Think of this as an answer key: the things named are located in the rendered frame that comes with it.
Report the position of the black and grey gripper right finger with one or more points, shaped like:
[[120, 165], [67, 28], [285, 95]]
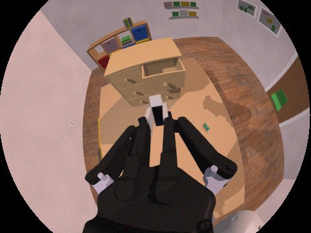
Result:
[[217, 169]]

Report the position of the small wooden chest of drawers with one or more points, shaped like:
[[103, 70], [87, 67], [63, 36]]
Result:
[[155, 50]]

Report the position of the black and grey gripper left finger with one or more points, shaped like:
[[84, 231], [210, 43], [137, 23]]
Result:
[[128, 156]]

